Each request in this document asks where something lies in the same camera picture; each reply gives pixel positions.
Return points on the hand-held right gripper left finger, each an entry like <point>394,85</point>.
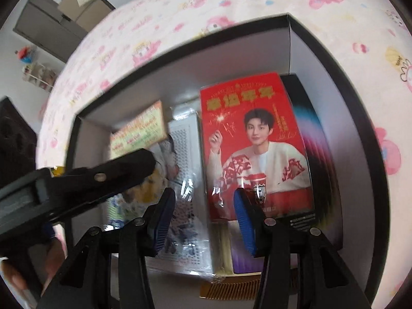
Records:
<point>162,225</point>

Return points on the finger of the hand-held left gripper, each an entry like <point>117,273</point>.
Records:
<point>106,175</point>

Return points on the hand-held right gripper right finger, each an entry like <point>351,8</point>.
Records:
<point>246,228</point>

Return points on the green orange printed card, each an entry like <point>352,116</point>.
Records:
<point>138,132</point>

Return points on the cartoon sticker pack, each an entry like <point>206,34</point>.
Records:
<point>170,167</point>

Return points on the cartoon diamond painting pack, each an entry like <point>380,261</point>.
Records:
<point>186,135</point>

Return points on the black screen protector box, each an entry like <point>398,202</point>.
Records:
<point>322,167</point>

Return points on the red box with man portrait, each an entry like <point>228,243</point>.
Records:
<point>257,128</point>

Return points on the black cardboard box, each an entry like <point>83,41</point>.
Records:
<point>225,48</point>

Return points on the person's left hand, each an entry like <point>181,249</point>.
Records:
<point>54,257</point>

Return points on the wooden comb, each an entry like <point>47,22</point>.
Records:
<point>231,288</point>

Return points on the white rack shelf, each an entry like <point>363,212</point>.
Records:
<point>38,75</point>

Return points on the red blue plush toy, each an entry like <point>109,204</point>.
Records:
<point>27,54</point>

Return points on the grey cabinet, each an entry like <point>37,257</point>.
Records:
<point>41,22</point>

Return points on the cardboard box with bag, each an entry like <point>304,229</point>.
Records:
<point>93,9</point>

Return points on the pink printed blanket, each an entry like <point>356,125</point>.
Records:
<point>193,6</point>

